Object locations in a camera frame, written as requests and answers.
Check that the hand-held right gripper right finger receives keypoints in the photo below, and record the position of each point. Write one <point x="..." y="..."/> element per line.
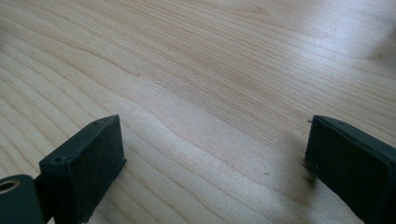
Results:
<point x="351" y="168"/>

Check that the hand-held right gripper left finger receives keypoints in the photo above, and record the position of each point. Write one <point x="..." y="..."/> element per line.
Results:
<point x="84" y="168"/>

